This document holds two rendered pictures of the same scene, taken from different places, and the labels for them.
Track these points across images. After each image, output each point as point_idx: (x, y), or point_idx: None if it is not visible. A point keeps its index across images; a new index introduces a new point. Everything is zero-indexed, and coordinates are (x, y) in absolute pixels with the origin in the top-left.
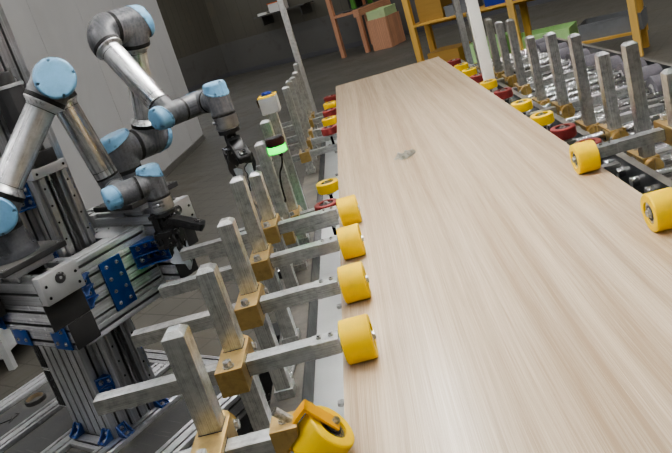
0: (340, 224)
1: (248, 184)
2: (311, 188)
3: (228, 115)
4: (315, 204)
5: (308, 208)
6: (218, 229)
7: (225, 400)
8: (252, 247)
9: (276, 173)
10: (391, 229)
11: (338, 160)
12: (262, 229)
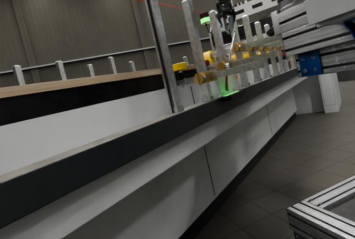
0: (213, 61)
1: (229, 30)
2: (73, 150)
3: None
4: (140, 124)
5: (152, 121)
6: (260, 22)
7: (337, 188)
8: (253, 40)
9: (199, 40)
10: None
11: (132, 72)
12: (246, 38)
